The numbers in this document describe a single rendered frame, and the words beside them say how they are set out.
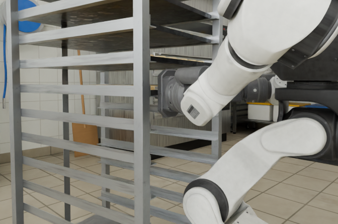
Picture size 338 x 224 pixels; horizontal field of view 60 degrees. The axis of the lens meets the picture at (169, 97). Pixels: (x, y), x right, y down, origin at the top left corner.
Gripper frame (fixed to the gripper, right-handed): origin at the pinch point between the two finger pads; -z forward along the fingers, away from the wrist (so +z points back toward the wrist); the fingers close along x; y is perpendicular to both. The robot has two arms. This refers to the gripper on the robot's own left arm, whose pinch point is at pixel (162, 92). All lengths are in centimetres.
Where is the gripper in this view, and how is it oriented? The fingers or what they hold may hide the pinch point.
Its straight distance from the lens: 78.8
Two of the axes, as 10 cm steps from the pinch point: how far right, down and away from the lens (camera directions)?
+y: -9.0, 0.2, -4.4
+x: 0.0, -10.0, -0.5
